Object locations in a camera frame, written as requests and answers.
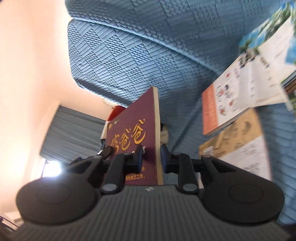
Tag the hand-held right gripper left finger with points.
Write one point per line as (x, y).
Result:
(139, 158)

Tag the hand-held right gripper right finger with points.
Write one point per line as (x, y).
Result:
(164, 160)

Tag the purple book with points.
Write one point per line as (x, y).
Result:
(136, 115)

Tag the painting cover book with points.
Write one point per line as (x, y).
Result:
(235, 143)

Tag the orange and white book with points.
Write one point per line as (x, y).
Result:
(231, 97)

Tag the blue grey curtain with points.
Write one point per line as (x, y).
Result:
(74, 129)

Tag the blue textured sofa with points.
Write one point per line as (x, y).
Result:
(138, 58)

